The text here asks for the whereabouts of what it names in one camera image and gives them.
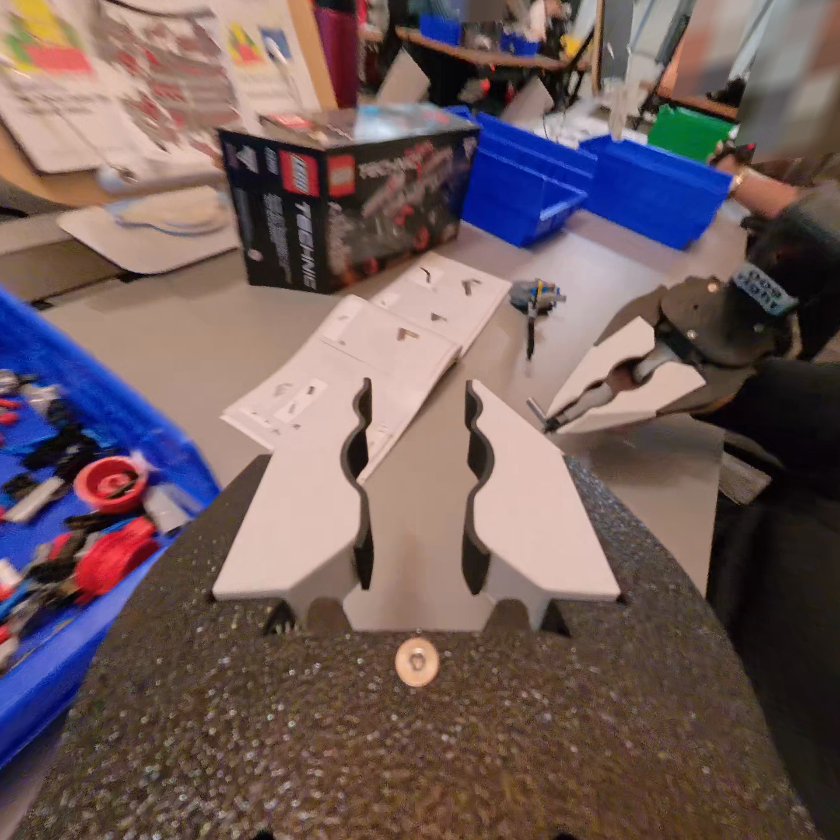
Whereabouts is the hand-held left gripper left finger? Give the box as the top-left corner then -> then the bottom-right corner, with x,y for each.
211,377 -> 376,626

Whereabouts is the white instruction booklet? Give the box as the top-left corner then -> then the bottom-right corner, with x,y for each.
220,252 -> 513,484

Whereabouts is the black toy set box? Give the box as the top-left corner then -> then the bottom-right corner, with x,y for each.
218,104 -> 481,295

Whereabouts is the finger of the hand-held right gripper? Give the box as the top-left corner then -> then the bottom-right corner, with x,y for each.
554,360 -> 708,435
545,315 -> 659,424

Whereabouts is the small building brick assembly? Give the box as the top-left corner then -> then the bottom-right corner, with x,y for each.
509,278 -> 568,361

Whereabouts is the pile of toy brick parts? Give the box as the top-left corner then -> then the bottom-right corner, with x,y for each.
0,367 -> 193,672

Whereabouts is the green plastic bin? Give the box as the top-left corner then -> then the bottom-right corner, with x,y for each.
647,103 -> 740,165

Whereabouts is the white cardboard sheet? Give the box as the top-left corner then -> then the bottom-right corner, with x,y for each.
58,185 -> 242,275

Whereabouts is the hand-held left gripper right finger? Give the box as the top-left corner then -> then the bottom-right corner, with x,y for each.
461,378 -> 623,632

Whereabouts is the maroon bottle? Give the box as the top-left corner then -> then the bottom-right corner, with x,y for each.
312,0 -> 362,111

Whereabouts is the large blue parts bin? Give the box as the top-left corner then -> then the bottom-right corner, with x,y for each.
0,285 -> 222,770

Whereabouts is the brown cardboard board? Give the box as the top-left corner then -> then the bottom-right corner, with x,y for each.
287,0 -> 340,112

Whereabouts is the light grey desk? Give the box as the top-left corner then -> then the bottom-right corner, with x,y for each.
0,197 -> 750,599

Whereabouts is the red toy wheel hub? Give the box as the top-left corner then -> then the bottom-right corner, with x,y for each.
73,456 -> 149,513

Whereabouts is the printed instruction poster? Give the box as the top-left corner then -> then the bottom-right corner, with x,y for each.
0,0 -> 322,176

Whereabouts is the wooden table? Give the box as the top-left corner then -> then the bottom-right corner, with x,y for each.
395,26 -> 585,74

